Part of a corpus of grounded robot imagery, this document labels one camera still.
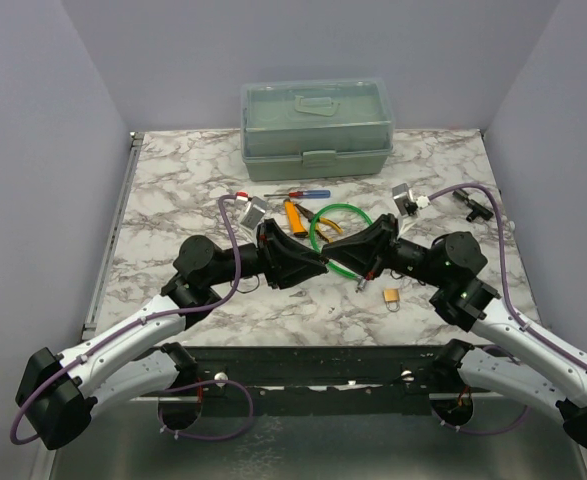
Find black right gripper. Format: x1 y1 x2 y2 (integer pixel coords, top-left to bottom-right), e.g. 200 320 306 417
322 213 447 288

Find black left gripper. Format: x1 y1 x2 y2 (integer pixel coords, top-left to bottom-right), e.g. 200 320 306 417
207 219 327 289

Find green cable lock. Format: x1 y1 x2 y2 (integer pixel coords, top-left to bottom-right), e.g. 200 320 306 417
308 202 377 294

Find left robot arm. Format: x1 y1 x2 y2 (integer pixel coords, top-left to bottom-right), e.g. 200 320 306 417
15 219 328 450

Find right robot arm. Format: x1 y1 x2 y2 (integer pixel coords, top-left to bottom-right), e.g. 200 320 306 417
322 214 587 449

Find orange utility knife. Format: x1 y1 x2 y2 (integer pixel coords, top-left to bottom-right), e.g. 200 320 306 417
283 199 308 238

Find brass padlock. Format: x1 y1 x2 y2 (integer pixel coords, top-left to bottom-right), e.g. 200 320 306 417
383 289 401 312

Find blue red screwdriver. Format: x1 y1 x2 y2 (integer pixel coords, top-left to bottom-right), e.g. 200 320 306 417
266 189 331 199

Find black small tool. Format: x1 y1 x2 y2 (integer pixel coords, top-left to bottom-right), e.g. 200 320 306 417
452 189 494 223

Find green plastic toolbox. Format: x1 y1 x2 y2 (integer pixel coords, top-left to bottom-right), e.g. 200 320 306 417
240 78 395 182

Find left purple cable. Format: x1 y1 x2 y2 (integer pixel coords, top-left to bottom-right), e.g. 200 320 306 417
11 191 254 446

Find purple cable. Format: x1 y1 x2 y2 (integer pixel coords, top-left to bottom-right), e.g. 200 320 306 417
417 183 587 436
11 191 254 446

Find yellow handled pliers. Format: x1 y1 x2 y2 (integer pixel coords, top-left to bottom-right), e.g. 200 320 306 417
295 203 344 243

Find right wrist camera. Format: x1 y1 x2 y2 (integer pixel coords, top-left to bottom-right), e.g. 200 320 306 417
392 183 418 217

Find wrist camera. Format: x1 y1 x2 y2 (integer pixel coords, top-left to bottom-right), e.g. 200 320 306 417
392 183 418 217
240 196 268 230

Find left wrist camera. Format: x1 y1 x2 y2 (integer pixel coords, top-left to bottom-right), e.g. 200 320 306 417
240 196 268 230

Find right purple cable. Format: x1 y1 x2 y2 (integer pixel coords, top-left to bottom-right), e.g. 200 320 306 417
417 183 587 436

